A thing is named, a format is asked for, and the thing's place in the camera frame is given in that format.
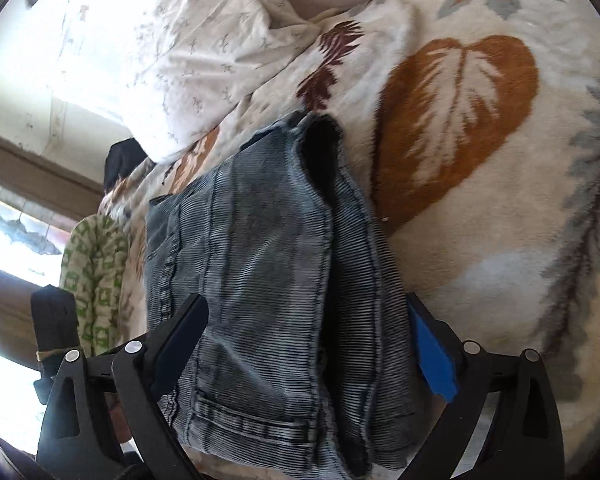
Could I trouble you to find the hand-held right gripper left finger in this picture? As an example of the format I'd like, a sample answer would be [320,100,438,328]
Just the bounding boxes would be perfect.
[35,294,210,480]

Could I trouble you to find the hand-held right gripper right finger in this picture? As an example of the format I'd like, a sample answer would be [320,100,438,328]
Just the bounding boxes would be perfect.
[395,292,566,480]

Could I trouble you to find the grey-blue denim pants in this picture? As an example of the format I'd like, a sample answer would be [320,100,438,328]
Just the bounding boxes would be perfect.
[144,111,431,478]

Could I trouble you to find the green and cream patterned cloth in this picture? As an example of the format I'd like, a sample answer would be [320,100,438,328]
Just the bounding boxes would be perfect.
[60,214,130,356]

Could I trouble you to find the cream leaf-print fleece blanket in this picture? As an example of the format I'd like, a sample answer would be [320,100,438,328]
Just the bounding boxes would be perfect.
[97,0,600,480]

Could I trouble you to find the black cloth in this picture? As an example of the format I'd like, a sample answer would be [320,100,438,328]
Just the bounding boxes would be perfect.
[104,140,148,191]

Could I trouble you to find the white floral pillow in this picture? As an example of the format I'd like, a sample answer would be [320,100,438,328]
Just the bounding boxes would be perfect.
[55,0,326,163]

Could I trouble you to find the wooden window frame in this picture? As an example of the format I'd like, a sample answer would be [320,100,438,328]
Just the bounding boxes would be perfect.
[0,130,106,221]

